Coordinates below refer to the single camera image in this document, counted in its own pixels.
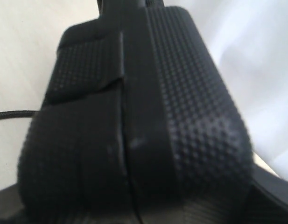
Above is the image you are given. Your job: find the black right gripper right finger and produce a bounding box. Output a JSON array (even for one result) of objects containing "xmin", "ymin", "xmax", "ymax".
[{"xmin": 241, "ymin": 153, "xmax": 288, "ymax": 224}]

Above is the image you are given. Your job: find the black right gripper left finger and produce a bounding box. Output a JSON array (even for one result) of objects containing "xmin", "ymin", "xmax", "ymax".
[{"xmin": 0, "ymin": 183, "xmax": 29, "ymax": 224}]

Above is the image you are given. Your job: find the black braided rope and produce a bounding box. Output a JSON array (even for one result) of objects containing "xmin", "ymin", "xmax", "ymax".
[{"xmin": 0, "ymin": 110, "xmax": 42, "ymax": 120}]

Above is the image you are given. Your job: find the black plastic carrying case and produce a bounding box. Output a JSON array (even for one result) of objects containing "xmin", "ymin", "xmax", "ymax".
[{"xmin": 18, "ymin": 0, "xmax": 253, "ymax": 224}]

